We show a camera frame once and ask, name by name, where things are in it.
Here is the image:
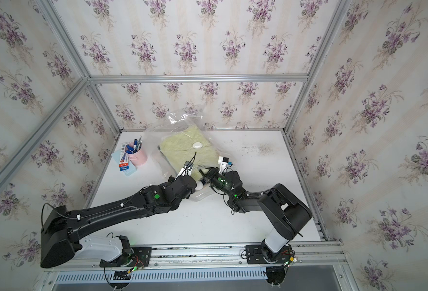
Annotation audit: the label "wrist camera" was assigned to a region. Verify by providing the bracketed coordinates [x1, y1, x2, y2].
[177, 161, 194, 177]
[218, 156, 232, 173]

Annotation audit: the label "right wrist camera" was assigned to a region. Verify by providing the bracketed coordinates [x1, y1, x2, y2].
[218, 156, 232, 173]

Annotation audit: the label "aluminium mounting rail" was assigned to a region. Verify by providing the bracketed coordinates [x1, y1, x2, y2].
[42, 239, 349, 272]

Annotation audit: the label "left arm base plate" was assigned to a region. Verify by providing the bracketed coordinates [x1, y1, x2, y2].
[100, 247, 152, 268]

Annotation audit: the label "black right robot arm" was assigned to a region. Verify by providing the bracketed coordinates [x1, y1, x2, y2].
[199, 167, 313, 262]

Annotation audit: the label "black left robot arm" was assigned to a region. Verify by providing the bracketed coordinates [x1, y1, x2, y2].
[40, 175, 197, 269]

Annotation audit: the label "clear plastic vacuum bag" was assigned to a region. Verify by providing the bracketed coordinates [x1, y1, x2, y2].
[143, 109, 233, 202]

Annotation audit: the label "white vacuum bag valve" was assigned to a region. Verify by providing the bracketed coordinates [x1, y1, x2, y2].
[193, 142, 203, 149]

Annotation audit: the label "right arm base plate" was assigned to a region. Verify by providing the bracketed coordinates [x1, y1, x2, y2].
[242, 243, 296, 265]

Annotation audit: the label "pink pen cup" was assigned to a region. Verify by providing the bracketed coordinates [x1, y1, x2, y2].
[127, 146, 148, 167]

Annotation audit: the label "light green blanket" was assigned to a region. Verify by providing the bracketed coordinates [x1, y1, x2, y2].
[159, 125, 220, 181]

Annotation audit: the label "light blue box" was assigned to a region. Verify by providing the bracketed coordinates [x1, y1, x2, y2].
[111, 143, 136, 177]

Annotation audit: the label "blue pens in cup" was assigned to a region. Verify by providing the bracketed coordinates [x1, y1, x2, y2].
[124, 137, 142, 154]

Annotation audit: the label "aluminium frame crossbar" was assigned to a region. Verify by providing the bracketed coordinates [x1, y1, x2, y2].
[88, 73, 309, 84]

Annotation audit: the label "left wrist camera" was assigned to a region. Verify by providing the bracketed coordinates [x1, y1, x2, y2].
[177, 161, 194, 177]

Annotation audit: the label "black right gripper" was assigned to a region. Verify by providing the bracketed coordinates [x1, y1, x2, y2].
[197, 165, 236, 200]

